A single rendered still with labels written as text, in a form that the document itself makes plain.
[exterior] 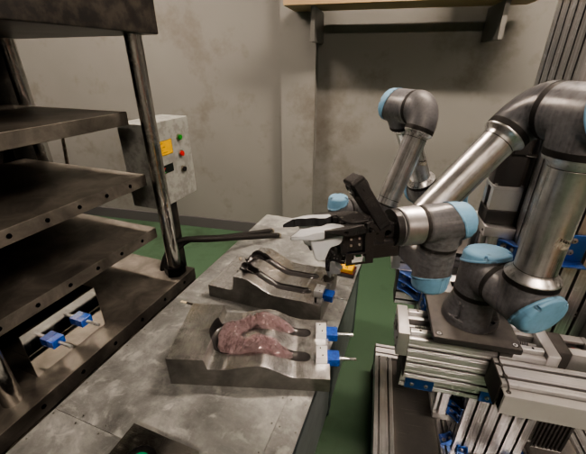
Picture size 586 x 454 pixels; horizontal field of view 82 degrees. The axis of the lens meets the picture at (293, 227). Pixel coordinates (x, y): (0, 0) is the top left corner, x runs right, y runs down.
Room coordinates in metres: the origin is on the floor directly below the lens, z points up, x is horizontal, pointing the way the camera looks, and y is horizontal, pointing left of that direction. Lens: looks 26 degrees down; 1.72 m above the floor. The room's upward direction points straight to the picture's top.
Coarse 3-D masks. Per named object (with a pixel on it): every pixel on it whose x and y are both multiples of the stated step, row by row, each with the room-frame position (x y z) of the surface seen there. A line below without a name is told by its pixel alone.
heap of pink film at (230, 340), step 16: (240, 320) 0.92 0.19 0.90; (256, 320) 0.91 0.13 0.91; (272, 320) 0.90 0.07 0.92; (224, 336) 0.85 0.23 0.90; (240, 336) 0.85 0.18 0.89; (256, 336) 0.83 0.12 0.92; (224, 352) 0.79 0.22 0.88; (240, 352) 0.78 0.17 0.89; (256, 352) 0.77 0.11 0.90; (272, 352) 0.78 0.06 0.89; (288, 352) 0.80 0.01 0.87
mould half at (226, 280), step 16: (240, 256) 1.42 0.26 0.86; (272, 256) 1.31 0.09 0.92; (224, 272) 1.28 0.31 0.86; (240, 272) 1.17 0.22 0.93; (272, 272) 1.21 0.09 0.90; (320, 272) 1.23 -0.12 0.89; (224, 288) 1.16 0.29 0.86; (240, 288) 1.13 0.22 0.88; (256, 288) 1.10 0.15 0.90; (272, 288) 1.12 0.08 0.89; (256, 304) 1.11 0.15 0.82; (272, 304) 1.08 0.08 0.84; (288, 304) 1.06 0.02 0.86; (304, 304) 1.03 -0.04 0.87; (320, 304) 1.01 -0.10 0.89
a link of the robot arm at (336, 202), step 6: (330, 198) 1.17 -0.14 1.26; (336, 198) 1.15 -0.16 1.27; (342, 198) 1.15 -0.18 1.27; (330, 204) 1.16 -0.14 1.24; (336, 204) 1.14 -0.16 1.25; (342, 204) 1.14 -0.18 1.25; (348, 204) 1.16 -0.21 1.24; (330, 210) 1.15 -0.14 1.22; (336, 210) 1.14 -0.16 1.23; (342, 210) 1.14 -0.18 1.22; (348, 210) 1.15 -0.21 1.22
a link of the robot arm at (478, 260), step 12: (468, 252) 0.78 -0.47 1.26; (480, 252) 0.76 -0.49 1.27; (492, 252) 0.76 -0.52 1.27; (504, 252) 0.76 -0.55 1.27; (468, 264) 0.76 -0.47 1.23; (480, 264) 0.74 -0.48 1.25; (492, 264) 0.73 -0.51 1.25; (504, 264) 0.72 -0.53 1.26; (456, 276) 0.80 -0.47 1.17; (468, 276) 0.75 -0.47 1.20; (480, 276) 0.72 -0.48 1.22; (456, 288) 0.78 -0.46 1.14; (468, 288) 0.75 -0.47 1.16; (480, 288) 0.71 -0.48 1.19; (480, 300) 0.73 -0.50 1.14
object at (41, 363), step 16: (80, 288) 1.02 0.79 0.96; (64, 304) 0.93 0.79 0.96; (80, 304) 0.97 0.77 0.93; (96, 304) 1.02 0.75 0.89; (32, 320) 0.85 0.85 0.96; (48, 320) 0.86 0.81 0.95; (64, 320) 0.90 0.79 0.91; (96, 320) 1.00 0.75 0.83; (16, 336) 0.78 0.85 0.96; (32, 336) 0.81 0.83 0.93; (48, 336) 0.84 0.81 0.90; (64, 336) 0.89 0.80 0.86; (80, 336) 0.93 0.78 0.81; (16, 352) 0.80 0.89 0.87; (32, 352) 0.79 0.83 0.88; (48, 352) 0.83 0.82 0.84; (64, 352) 0.87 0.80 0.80; (32, 368) 0.78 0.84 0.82; (48, 368) 0.81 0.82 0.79
